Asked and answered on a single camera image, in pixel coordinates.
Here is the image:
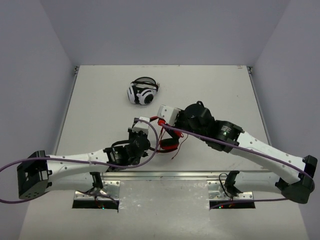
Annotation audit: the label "red headphone cable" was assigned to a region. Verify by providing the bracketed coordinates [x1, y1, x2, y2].
[156, 119, 186, 160]

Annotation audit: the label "red black headphones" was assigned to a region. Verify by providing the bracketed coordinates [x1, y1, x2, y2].
[150, 116, 183, 154]

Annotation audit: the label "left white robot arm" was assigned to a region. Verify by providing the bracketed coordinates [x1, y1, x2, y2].
[17, 127, 151, 200]

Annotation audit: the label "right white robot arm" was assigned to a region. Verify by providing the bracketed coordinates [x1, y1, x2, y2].
[174, 101, 318, 204]

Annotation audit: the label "white black headphones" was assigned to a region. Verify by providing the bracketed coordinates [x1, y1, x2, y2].
[127, 76, 159, 105]

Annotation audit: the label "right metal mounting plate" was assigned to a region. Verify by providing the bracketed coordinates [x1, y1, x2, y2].
[207, 180, 254, 201]

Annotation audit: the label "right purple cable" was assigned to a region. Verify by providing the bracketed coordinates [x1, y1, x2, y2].
[163, 122, 316, 210]

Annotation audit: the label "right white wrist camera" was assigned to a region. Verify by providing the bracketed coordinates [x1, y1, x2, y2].
[157, 104, 182, 126]

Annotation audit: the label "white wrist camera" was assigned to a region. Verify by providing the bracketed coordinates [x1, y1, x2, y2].
[157, 104, 182, 126]
[132, 116, 150, 135]

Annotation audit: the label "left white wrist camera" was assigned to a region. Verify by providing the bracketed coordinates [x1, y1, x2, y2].
[132, 116, 150, 135]

